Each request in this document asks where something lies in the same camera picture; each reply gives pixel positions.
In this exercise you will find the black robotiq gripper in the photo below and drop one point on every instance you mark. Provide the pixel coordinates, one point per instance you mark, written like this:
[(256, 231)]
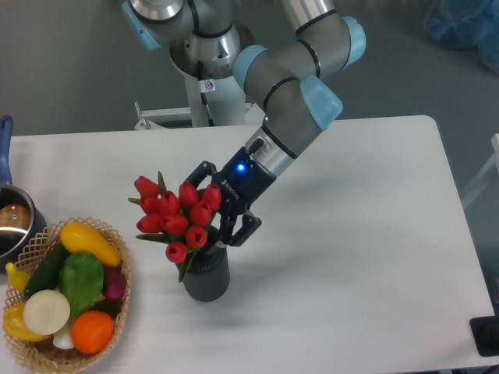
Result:
[(242, 181)]

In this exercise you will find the red tulip bouquet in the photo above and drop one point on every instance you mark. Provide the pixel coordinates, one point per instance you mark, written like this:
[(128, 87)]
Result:
[(180, 220)]

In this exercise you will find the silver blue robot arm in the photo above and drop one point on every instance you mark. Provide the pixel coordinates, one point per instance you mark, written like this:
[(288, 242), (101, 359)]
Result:
[(222, 67)]

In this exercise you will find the dark grey ribbed vase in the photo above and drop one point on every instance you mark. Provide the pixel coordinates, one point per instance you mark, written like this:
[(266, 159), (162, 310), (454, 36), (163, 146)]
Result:
[(205, 274)]

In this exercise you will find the purple red onion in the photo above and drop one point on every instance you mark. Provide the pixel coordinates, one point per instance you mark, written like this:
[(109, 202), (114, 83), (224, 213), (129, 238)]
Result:
[(114, 285)]

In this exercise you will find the yellow squash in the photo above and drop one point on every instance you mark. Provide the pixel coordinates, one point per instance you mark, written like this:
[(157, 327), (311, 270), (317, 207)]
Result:
[(78, 237)]

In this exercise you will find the green lettuce leaf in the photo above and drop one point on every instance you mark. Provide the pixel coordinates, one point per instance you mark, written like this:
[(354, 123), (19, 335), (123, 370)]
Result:
[(81, 281)]

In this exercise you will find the woven wicker basket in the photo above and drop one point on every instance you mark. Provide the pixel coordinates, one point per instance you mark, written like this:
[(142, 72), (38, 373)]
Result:
[(43, 356)]

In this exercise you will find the orange fruit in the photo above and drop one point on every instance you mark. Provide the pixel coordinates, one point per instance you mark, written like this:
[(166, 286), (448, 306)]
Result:
[(92, 331)]

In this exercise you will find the dark green cucumber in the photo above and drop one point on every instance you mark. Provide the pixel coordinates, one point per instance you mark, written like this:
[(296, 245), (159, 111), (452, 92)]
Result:
[(47, 273)]

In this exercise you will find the yellow bell pepper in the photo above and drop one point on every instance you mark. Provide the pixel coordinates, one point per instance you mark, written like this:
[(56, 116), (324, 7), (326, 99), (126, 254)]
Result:
[(14, 325)]

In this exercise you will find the blue plastic bag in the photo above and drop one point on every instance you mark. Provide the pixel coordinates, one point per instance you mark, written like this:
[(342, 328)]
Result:
[(465, 25)]

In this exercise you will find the black device at table edge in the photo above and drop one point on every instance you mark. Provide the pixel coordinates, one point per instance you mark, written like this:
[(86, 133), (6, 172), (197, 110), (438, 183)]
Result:
[(485, 334)]

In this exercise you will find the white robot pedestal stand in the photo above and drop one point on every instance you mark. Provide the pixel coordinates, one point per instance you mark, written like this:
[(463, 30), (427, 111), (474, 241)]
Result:
[(211, 102)]

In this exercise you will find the blue handled saucepan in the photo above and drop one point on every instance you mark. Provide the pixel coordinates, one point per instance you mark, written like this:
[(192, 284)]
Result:
[(20, 218)]

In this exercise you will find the white frame at right edge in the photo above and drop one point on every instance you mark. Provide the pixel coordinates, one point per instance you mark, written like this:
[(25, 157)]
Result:
[(482, 178)]

